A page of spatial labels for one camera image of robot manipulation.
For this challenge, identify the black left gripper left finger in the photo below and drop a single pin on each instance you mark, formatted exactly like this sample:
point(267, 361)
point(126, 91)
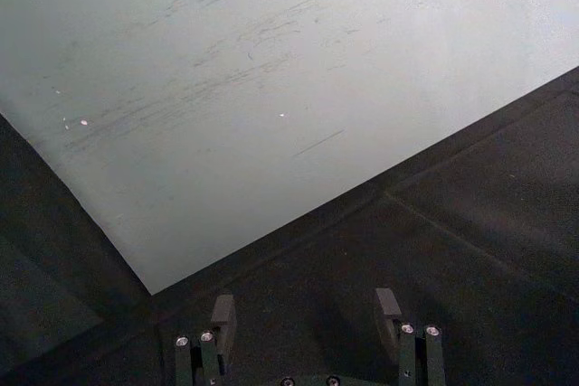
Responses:
point(209, 355)

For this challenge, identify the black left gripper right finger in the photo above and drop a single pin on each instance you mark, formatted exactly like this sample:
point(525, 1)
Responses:
point(417, 354)

